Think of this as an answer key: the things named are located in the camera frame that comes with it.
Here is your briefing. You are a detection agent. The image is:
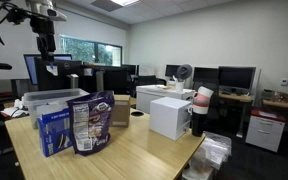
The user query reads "black Dell monitor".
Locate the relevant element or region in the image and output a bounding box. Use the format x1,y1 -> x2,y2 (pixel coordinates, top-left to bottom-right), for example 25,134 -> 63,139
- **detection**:
33,59 -> 84,92

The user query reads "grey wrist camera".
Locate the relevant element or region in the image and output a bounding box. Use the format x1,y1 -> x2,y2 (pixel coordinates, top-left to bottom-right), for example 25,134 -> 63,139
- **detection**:
24,0 -> 68,23

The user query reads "ceiling light panel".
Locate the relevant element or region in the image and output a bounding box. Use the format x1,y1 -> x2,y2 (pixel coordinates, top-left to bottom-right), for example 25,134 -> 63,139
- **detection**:
110,0 -> 140,7

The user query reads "grey round desk fan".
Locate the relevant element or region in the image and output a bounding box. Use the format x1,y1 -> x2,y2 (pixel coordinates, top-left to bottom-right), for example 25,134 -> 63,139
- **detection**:
176,63 -> 194,81

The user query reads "white cabinet with red top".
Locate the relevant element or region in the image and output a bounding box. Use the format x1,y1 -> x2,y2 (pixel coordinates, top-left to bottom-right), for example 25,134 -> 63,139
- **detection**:
245,109 -> 287,153

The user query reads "white papers pile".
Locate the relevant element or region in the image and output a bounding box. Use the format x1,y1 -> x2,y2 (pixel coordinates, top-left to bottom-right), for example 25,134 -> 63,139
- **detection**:
0,98 -> 30,119

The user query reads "black monitor with silver stand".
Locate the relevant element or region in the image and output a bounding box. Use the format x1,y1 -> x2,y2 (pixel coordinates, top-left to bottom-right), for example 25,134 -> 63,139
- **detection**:
82,65 -> 129,95

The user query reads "clear plastic storage bin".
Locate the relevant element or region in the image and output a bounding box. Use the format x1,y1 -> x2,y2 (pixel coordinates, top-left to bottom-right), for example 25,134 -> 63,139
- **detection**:
22,88 -> 90,130

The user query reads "wide black desktop monitor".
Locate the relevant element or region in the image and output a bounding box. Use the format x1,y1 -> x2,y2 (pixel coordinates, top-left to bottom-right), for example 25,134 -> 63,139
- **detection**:
217,65 -> 257,90

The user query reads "brown patterned snack tray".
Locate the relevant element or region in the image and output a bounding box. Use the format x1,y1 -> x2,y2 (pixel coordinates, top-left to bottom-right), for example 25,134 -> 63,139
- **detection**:
270,91 -> 288,104

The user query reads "black office chair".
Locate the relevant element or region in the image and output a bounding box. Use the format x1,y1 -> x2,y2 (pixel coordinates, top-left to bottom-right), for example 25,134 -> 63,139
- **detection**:
130,75 -> 168,98

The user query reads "black tall cup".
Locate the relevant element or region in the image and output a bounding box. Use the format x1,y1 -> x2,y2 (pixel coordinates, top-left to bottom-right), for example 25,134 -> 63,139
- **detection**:
191,111 -> 207,138

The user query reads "grey ceiling vent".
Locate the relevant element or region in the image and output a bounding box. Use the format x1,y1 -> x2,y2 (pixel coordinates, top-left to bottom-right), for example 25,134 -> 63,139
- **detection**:
90,0 -> 123,13

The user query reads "pink cup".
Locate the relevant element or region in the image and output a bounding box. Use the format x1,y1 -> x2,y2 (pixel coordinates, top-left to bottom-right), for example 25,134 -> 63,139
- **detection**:
192,92 -> 212,105

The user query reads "blue Oreo cookie box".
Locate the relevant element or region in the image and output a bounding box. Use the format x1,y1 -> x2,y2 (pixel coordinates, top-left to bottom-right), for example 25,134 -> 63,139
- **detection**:
37,107 -> 74,158

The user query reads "small black monitor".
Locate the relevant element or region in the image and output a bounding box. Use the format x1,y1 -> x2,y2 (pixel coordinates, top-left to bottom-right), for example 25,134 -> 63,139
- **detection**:
164,64 -> 182,78
121,63 -> 138,76

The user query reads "low wooden side desk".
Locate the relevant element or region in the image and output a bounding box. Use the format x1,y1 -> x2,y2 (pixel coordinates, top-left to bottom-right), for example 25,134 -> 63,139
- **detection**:
129,96 -> 138,109

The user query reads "clear plastic bag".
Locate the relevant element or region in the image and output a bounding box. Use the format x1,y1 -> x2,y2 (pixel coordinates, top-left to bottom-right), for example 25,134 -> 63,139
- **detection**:
182,130 -> 233,180

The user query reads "dark framed window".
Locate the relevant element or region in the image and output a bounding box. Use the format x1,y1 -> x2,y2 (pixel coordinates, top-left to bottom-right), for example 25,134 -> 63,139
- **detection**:
59,34 -> 123,67

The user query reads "plain white cup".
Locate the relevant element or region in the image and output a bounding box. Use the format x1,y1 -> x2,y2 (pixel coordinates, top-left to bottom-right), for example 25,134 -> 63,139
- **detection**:
197,85 -> 215,98

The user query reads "white cup with red band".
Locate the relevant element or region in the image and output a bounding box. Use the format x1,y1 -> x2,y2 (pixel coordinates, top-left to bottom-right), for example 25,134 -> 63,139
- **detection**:
192,101 -> 210,115

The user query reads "white mug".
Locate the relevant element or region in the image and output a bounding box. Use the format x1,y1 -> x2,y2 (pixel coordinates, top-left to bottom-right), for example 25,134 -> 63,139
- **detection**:
174,81 -> 185,94

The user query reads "white cardboard file box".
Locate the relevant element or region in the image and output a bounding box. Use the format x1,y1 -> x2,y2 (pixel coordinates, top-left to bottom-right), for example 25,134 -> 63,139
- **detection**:
135,84 -> 196,114

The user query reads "purple mini eggs bag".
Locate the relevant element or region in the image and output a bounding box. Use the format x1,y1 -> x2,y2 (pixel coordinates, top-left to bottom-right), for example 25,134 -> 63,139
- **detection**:
66,90 -> 116,157

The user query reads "wooden office desk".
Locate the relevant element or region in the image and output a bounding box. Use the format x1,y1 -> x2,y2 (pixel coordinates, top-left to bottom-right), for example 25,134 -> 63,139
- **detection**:
262,98 -> 288,112
218,93 -> 254,139

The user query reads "monitor with blue screen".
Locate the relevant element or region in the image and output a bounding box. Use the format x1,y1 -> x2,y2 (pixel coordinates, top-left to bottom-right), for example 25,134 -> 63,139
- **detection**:
23,53 -> 73,86

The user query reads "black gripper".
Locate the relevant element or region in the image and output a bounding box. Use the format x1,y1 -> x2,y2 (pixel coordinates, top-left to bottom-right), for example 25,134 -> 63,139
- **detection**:
29,15 -> 57,63

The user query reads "white cube box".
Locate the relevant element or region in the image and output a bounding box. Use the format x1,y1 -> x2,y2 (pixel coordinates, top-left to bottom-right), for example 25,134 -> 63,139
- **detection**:
149,96 -> 192,141

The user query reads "brown cardboard shipping box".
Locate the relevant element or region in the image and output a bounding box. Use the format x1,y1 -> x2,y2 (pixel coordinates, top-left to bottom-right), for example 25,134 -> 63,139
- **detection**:
110,94 -> 132,128

